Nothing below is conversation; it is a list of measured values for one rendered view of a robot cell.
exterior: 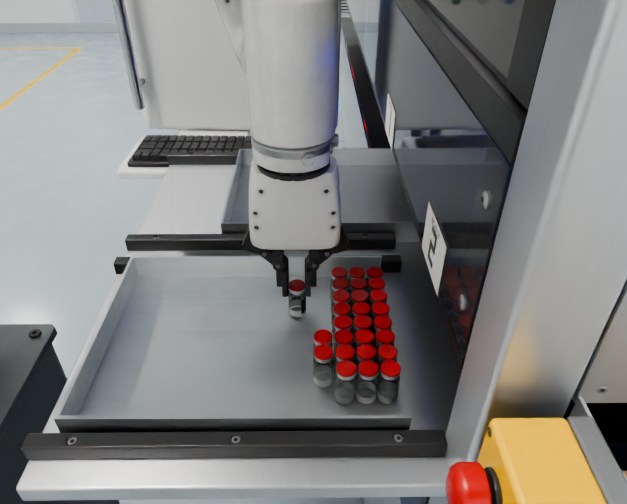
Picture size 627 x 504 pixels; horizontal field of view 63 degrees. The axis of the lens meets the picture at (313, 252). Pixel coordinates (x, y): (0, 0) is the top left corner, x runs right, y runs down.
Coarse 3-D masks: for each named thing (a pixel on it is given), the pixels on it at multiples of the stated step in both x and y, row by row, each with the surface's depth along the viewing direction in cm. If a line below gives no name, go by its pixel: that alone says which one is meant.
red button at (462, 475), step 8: (456, 464) 35; (464, 464) 35; (472, 464) 35; (480, 464) 35; (448, 472) 36; (456, 472) 34; (464, 472) 34; (472, 472) 34; (480, 472) 34; (448, 480) 35; (456, 480) 34; (464, 480) 33; (472, 480) 33; (480, 480) 33; (448, 488) 35; (456, 488) 34; (464, 488) 33; (472, 488) 33; (480, 488) 33; (488, 488) 33; (448, 496) 35; (456, 496) 33; (464, 496) 33; (472, 496) 33; (480, 496) 33; (488, 496) 33
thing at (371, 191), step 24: (240, 168) 96; (360, 168) 98; (384, 168) 98; (240, 192) 90; (360, 192) 90; (384, 192) 90; (240, 216) 84; (360, 216) 84; (384, 216) 84; (408, 216) 84; (408, 240) 78
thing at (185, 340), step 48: (144, 288) 69; (192, 288) 69; (240, 288) 69; (96, 336) 58; (144, 336) 62; (192, 336) 62; (240, 336) 62; (288, 336) 62; (96, 384) 56; (144, 384) 56; (192, 384) 56; (240, 384) 56; (288, 384) 56; (96, 432) 50
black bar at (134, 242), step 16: (128, 240) 76; (144, 240) 76; (160, 240) 76; (176, 240) 76; (192, 240) 76; (208, 240) 76; (224, 240) 76; (240, 240) 76; (352, 240) 76; (368, 240) 76; (384, 240) 76
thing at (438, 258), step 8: (432, 216) 53; (432, 224) 53; (424, 232) 57; (432, 232) 53; (440, 232) 50; (424, 240) 57; (432, 240) 53; (440, 240) 50; (424, 248) 57; (440, 248) 50; (432, 256) 53; (440, 256) 50; (440, 264) 50; (432, 272) 53; (440, 272) 50; (432, 280) 53; (440, 280) 50
